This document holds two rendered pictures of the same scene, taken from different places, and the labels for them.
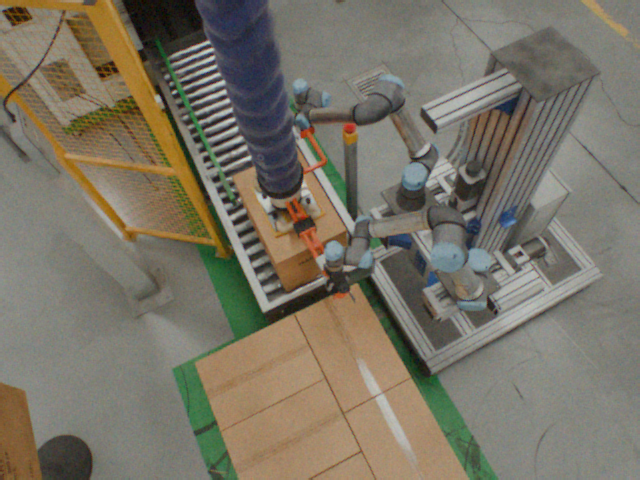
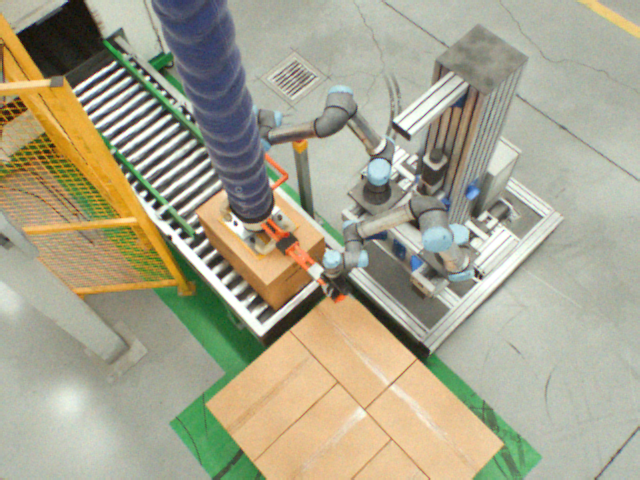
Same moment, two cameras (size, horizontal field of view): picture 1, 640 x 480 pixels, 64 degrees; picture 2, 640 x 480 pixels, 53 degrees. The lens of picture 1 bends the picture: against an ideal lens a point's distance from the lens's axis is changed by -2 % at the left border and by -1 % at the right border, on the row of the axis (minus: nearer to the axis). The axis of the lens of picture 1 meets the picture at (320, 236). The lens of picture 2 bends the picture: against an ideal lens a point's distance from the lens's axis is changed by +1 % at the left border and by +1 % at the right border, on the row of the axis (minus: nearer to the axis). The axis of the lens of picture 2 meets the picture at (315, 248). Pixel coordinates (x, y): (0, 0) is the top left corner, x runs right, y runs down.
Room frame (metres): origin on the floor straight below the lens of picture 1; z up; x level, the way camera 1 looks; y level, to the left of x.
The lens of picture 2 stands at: (-0.16, 0.38, 3.96)
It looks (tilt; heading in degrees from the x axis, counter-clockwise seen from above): 65 degrees down; 342
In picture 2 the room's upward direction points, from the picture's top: 7 degrees counter-clockwise
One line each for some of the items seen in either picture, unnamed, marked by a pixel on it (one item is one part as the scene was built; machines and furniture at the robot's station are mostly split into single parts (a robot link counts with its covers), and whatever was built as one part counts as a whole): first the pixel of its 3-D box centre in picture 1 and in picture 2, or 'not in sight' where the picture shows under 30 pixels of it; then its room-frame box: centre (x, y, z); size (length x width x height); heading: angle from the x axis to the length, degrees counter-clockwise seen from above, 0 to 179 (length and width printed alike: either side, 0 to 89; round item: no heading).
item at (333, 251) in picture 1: (334, 254); (332, 261); (0.90, -0.05, 1.38); 0.09 x 0.08 x 0.11; 71
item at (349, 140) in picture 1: (351, 181); (304, 186); (1.81, -0.25, 0.50); 0.07 x 0.07 x 1.00; 18
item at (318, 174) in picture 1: (288, 127); (223, 145); (2.32, 0.10, 0.50); 2.31 x 0.05 x 0.19; 18
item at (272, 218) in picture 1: (270, 207); (244, 232); (1.42, 0.24, 0.97); 0.34 x 0.10 x 0.05; 19
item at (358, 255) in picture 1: (359, 254); (354, 256); (0.89, -0.14, 1.38); 0.11 x 0.11 x 0.08; 71
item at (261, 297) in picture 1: (200, 165); (142, 206); (2.12, 0.72, 0.50); 2.31 x 0.05 x 0.19; 18
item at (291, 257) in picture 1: (291, 220); (263, 239); (1.45, 0.14, 0.75); 0.60 x 0.40 x 0.40; 19
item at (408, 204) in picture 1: (411, 193); (377, 187); (1.30, -0.48, 1.09); 0.15 x 0.15 x 0.10
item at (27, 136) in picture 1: (34, 141); (9, 226); (1.53, 1.14, 1.62); 0.20 x 0.05 x 0.30; 18
